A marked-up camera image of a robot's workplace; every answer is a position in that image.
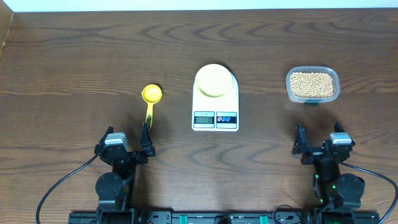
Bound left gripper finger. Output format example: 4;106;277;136
98;126;114;146
140;123;155;157

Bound yellow measuring scoop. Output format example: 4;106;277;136
142;84;162;130

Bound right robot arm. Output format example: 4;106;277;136
292;123;365;223

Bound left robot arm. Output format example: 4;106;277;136
95;123;155;223

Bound white digital kitchen scale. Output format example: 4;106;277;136
192;73;239;132

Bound pale yellow plastic bowl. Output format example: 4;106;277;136
195;64;233;97

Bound clear plastic container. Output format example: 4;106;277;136
285;66;340;104

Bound soybeans in container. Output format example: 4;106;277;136
290;72;334;98

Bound left black cable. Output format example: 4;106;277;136
35;154;100;224

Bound black cable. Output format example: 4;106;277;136
35;154;100;224
338;161;398;224

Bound right black cable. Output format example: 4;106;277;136
338;161;398;224

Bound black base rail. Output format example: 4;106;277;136
68;210;381;224

